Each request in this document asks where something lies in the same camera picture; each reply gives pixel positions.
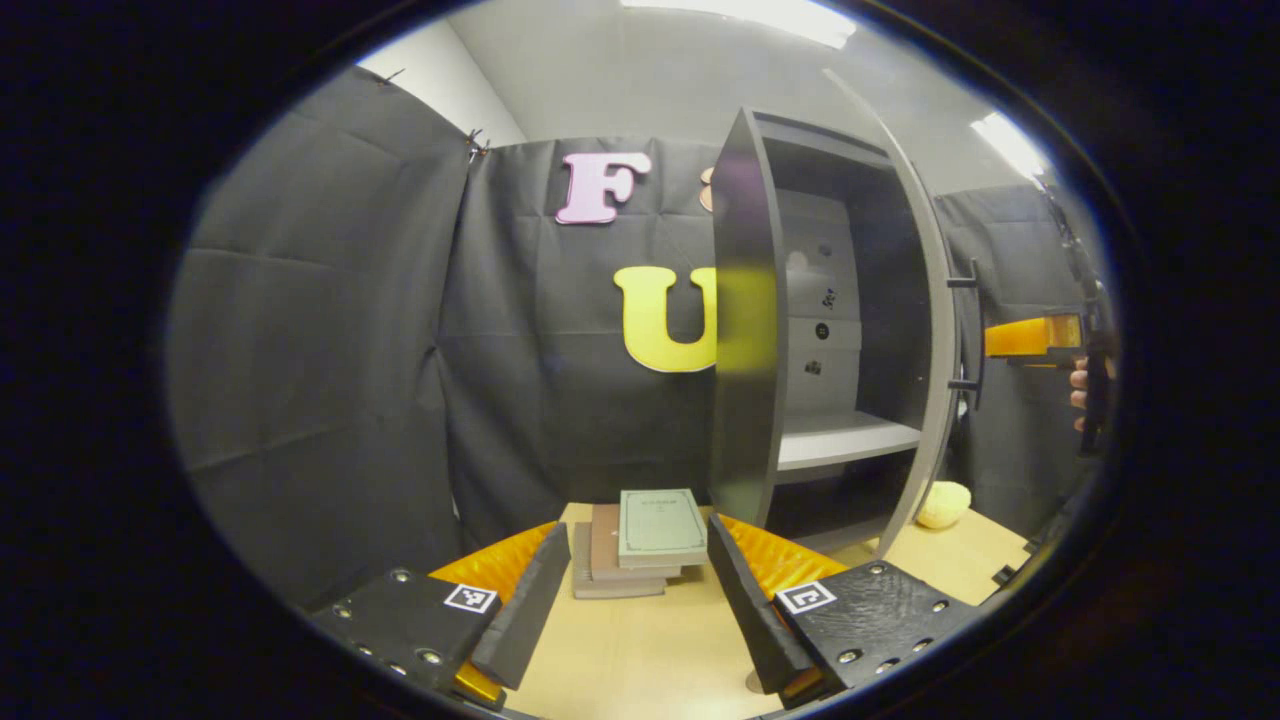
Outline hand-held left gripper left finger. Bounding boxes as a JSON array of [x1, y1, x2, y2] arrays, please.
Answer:
[[310, 520, 573, 713]]

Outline short ceiling light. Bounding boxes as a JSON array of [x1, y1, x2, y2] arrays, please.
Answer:
[[970, 110, 1049, 181]]

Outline yellow round sponge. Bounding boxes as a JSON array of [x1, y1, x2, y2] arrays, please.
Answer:
[[915, 481, 972, 530]]

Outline dark grey cabinet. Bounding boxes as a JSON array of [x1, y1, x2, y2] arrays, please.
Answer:
[[708, 105, 961, 556]]

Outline long ceiling light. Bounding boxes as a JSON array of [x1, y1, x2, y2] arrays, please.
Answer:
[[620, 0, 859, 49]]

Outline black cabinet door handle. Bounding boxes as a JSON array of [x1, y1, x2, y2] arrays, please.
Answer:
[[945, 258, 986, 411]]

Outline black backdrop cloth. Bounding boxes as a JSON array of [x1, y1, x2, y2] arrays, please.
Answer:
[[165, 65, 1111, 611]]

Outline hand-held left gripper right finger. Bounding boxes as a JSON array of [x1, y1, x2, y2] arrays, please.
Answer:
[[706, 514, 986, 711]]

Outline pale cabinet shelf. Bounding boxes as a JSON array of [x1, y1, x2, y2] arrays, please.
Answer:
[[778, 412, 923, 471]]

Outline brown book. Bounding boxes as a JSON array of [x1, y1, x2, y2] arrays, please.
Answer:
[[590, 503, 683, 582]]

